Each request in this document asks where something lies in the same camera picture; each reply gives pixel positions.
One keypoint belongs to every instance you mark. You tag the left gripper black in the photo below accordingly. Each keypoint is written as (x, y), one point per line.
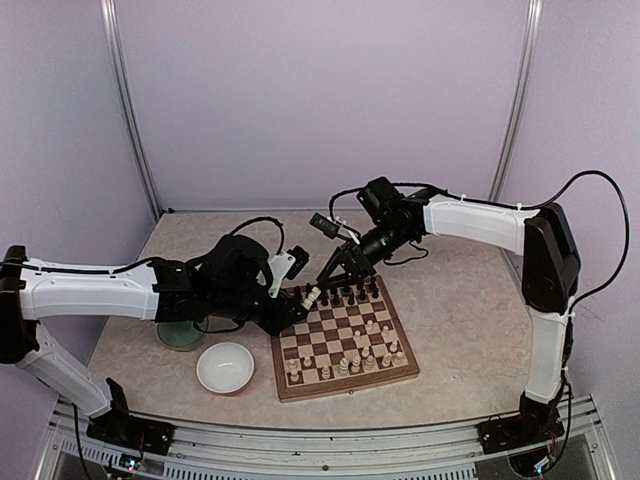
(284, 315)

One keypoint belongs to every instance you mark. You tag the white chess piece top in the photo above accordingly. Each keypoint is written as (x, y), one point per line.
(293, 371)

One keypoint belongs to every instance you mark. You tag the white ceramic bowl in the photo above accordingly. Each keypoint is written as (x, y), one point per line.
(225, 368)

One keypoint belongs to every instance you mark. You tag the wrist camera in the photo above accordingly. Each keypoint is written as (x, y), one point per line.
(286, 265)
(335, 229)

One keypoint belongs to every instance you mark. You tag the front aluminium rail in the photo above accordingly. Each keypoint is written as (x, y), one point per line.
(450, 450)

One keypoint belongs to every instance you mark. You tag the black chess pieces row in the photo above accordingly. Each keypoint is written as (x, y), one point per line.
(364, 292)

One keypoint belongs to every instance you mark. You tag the right aluminium frame post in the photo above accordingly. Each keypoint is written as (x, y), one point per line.
(525, 66)

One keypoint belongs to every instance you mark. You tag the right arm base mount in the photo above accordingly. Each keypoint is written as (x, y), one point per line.
(502, 434)

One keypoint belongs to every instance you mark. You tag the wooden chess board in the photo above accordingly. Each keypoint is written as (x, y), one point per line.
(327, 335)

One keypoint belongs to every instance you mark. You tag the left aluminium frame post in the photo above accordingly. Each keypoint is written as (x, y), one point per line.
(118, 64)

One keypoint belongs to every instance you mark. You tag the aluminium frame post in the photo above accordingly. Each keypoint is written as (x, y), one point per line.
(118, 64)
(525, 66)

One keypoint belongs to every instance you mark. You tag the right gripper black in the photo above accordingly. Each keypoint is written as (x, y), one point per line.
(345, 258)

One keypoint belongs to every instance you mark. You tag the green glass bowl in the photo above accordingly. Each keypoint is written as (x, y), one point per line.
(179, 336)

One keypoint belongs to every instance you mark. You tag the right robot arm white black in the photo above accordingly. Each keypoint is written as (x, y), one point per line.
(540, 234)

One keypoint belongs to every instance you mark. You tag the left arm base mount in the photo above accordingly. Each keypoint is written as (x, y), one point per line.
(142, 435)

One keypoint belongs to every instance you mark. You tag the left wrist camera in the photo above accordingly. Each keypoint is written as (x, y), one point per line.
(286, 265)

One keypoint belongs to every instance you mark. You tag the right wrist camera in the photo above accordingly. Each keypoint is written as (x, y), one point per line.
(335, 229)

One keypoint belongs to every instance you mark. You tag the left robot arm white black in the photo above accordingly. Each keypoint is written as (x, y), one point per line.
(32, 289)

